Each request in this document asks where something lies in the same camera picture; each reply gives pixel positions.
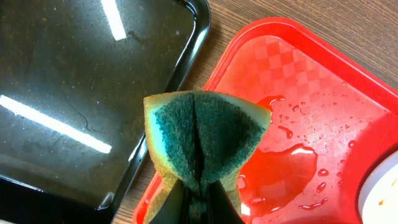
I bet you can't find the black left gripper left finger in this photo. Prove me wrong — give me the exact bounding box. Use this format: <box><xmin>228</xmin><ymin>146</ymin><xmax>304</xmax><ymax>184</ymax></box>
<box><xmin>149</xmin><ymin>179</ymin><xmax>190</xmax><ymax>224</ymax></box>

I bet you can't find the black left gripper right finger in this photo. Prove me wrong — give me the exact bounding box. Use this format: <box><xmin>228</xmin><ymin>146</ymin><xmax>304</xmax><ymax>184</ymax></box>
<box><xmin>206</xmin><ymin>180</ymin><xmax>244</xmax><ymax>224</ymax></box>

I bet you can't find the green yellow sponge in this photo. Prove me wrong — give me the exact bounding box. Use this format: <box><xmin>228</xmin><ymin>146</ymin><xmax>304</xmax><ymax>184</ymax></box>
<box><xmin>144</xmin><ymin>90</ymin><xmax>271</xmax><ymax>223</ymax></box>

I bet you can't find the white plate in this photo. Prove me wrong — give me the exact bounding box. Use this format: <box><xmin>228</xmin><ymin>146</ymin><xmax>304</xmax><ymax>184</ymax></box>
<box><xmin>358</xmin><ymin>157</ymin><xmax>397</xmax><ymax>224</ymax></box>

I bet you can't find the red plastic tray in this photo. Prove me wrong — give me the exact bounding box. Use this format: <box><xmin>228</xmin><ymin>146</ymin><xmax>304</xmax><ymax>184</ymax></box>
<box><xmin>133</xmin><ymin>17</ymin><xmax>397</xmax><ymax>223</ymax></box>

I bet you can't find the black water tray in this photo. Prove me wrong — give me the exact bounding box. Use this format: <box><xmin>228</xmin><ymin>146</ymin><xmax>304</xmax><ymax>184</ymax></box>
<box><xmin>1</xmin><ymin>0</ymin><xmax>211</xmax><ymax>223</ymax></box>

